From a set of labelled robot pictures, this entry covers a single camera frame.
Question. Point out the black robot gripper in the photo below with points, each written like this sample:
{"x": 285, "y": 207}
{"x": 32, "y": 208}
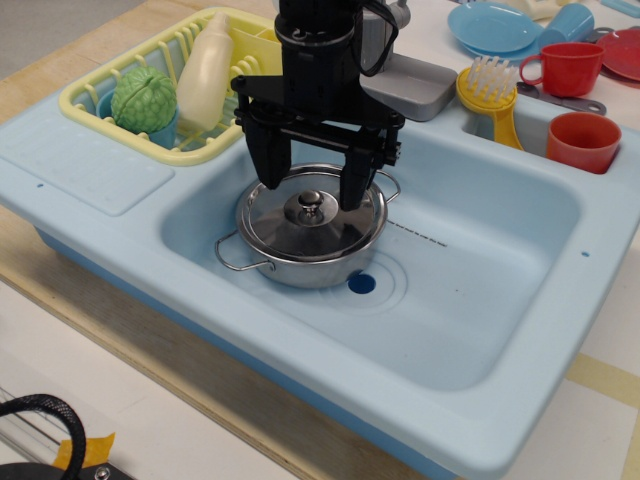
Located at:
{"x": 318, "y": 98}

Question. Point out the round steel pot lid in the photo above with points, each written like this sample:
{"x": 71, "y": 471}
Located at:
{"x": 302, "y": 220}

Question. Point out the small steel pot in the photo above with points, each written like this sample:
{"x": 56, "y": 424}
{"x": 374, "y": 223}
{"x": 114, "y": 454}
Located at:
{"x": 305, "y": 272}

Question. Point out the cream plastic bottle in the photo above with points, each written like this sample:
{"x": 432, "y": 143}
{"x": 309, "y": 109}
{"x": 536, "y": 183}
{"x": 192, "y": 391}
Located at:
{"x": 202, "y": 86}

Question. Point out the blue cup in rack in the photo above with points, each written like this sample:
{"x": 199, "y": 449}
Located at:
{"x": 164, "y": 137}

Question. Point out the yellow dish drying rack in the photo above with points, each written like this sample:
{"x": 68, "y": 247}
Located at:
{"x": 256, "y": 52}

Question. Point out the green toy cabbage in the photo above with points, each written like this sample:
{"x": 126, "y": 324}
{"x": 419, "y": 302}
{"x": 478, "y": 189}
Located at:
{"x": 144, "y": 100}

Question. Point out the yellow dish brush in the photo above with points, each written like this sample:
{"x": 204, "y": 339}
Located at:
{"x": 489, "y": 87}

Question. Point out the blue plastic plate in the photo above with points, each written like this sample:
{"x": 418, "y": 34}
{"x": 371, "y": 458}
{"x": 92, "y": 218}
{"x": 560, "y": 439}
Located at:
{"x": 492, "y": 27}

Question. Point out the grey toy utensil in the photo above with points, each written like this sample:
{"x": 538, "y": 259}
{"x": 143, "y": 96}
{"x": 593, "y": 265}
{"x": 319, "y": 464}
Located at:
{"x": 572, "y": 103}

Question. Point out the light blue toy sink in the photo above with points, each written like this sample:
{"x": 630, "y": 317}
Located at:
{"x": 488, "y": 276}

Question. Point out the orange plastic cup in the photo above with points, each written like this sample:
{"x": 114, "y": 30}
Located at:
{"x": 583, "y": 140}

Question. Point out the blue plastic cup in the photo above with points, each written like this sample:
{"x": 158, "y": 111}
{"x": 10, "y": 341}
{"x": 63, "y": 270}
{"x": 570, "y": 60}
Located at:
{"x": 574, "y": 22}

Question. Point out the red plastic plate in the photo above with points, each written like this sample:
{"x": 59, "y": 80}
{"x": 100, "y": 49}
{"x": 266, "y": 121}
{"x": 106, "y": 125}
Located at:
{"x": 621, "y": 53}

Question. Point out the yellow tape piece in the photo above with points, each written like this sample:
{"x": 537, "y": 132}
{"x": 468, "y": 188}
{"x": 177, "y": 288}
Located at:
{"x": 97, "y": 452}

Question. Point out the red cup with handle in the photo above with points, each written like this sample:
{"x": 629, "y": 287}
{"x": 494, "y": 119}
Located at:
{"x": 568, "y": 69}

